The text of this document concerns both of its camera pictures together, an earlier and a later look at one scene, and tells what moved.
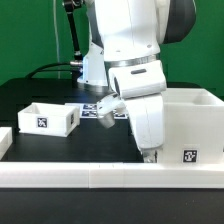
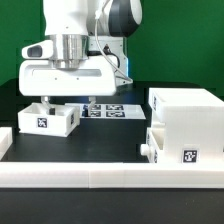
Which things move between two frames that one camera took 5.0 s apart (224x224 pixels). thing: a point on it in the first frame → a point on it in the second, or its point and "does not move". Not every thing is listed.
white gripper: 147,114 → 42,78
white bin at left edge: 6,139 does not move
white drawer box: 48,119 does not move
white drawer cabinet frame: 193,127 does not move
